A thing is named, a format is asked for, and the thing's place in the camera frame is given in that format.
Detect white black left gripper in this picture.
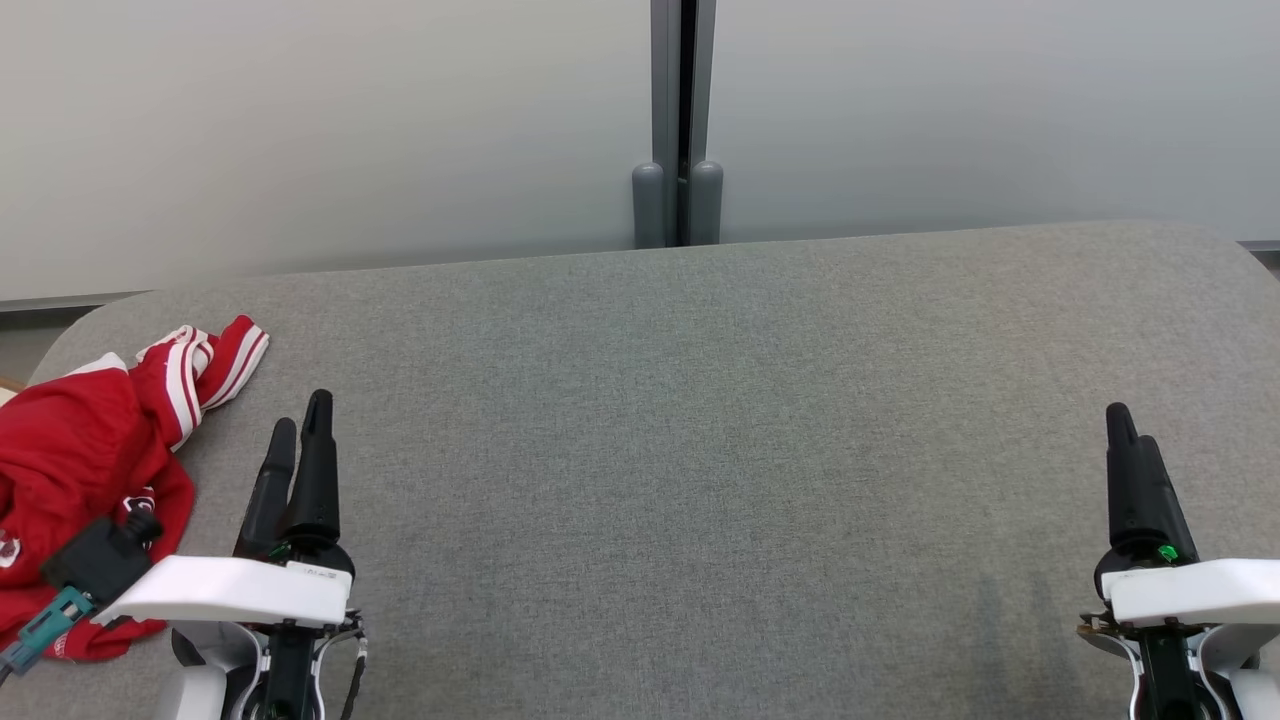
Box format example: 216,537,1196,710
95,390,356,629

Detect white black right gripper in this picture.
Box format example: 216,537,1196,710
1093,403,1280,629

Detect red shorts with white stripe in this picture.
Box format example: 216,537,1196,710
0,352,196,661

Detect teal connector with cable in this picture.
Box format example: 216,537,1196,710
0,585,96,681

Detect grey vertical partition post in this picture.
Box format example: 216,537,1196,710
650,0,718,248

